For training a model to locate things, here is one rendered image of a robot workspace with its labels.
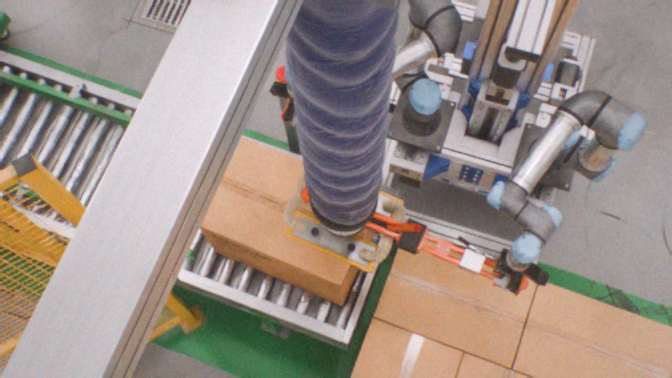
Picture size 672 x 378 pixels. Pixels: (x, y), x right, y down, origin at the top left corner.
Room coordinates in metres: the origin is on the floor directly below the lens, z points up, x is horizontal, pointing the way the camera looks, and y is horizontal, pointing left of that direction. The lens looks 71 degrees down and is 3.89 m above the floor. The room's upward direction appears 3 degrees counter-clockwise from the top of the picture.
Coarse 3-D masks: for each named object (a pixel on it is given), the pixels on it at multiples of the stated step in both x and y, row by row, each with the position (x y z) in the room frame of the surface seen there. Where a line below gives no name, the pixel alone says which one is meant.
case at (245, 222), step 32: (256, 160) 1.17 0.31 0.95; (288, 160) 1.16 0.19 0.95; (224, 192) 1.04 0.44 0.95; (256, 192) 1.03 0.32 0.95; (288, 192) 1.03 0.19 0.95; (224, 224) 0.91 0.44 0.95; (256, 224) 0.90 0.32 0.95; (256, 256) 0.81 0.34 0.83; (288, 256) 0.77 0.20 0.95; (320, 256) 0.76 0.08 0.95; (320, 288) 0.69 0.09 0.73
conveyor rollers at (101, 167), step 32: (32, 96) 1.71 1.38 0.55; (0, 128) 1.57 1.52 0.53; (32, 128) 1.55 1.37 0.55; (64, 128) 1.55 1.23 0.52; (96, 128) 1.53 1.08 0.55; (0, 160) 1.40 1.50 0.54; (64, 160) 1.38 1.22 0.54; (0, 192) 1.25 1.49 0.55; (288, 288) 0.74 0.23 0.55; (352, 288) 0.72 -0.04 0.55; (320, 320) 0.59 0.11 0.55
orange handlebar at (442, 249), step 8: (304, 192) 0.91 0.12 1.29; (376, 216) 0.80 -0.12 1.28; (384, 216) 0.80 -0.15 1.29; (368, 224) 0.78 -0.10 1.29; (376, 224) 0.78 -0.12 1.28; (384, 232) 0.75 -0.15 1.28; (392, 232) 0.74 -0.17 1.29; (432, 240) 0.71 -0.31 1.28; (440, 240) 0.71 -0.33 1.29; (424, 248) 0.68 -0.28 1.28; (432, 248) 0.68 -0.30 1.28; (440, 248) 0.68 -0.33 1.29; (448, 248) 0.68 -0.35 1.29; (456, 248) 0.68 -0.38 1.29; (440, 256) 0.65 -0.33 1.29; (448, 256) 0.65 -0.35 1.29; (488, 264) 0.62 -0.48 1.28; (480, 272) 0.59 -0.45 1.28; (488, 272) 0.59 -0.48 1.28; (528, 280) 0.55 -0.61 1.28
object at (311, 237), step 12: (300, 216) 0.86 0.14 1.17; (288, 228) 0.82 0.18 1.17; (312, 228) 0.80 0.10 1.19; (324, 228) 0.81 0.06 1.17; (300, 240) 0.77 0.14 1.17; (312, 240) 0.77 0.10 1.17; (348, 240) 0.76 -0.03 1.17; (360, 240) 0.76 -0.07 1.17; (324, 252) 0.72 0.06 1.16; (336, 252) 0.72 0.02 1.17; (348, 252) 0.71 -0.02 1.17; (360, 264) 0.67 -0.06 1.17; (372, 264) 0.67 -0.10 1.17
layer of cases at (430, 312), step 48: (384, 288) 0.71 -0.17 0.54; (432, 288) 0.70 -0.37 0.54; (480, 288) 0.69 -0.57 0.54; (528, 288) 0.68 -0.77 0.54; (384, 336) 0.51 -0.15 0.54; (432, 336) 0.50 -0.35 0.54; (480, 336) 0.49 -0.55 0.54; (528, 336) 0.48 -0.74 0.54; (576, 336) 0.47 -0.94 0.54; (624, 336) 0.46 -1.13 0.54
